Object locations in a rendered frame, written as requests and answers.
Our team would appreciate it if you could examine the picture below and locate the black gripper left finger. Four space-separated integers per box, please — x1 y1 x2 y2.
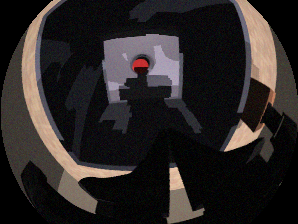
78 129 170 218

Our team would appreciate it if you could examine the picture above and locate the dark red peg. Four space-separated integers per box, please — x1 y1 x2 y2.
133 59 149 73

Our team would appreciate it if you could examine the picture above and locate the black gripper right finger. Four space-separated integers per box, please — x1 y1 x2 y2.
168 128 265 212

